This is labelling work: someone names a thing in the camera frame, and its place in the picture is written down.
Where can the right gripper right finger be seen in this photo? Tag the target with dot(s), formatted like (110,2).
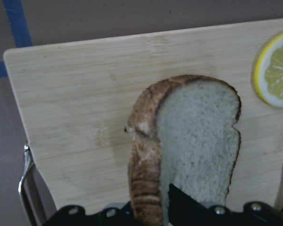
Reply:
(185,211)

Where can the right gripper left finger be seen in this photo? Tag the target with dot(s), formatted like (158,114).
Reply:
(75,215)

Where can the bread slice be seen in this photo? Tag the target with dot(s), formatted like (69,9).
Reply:
(183,134)

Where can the wooden cutting board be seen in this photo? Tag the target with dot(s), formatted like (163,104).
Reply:
(75,98)

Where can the lemon slice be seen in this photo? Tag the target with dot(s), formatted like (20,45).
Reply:
(268,73)

